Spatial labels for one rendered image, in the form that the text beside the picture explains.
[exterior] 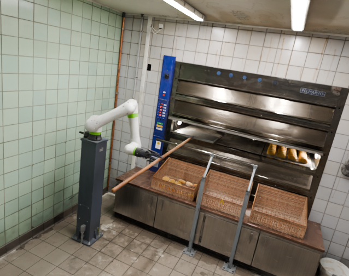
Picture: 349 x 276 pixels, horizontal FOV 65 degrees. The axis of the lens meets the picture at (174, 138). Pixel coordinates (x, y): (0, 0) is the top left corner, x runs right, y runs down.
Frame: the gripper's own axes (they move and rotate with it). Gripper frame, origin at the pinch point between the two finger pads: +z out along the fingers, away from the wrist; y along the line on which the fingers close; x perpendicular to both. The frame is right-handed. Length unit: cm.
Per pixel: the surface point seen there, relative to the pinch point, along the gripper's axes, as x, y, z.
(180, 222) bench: -44, 88, 19
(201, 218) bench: -44, 73, 43
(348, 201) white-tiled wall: -97, 23, 186
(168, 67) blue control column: -95, -84, -47
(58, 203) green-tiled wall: 1, 93, -123
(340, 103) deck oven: -97, -77, 150
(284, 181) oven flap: -96, 21, 119
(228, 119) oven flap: -98, -36, 40
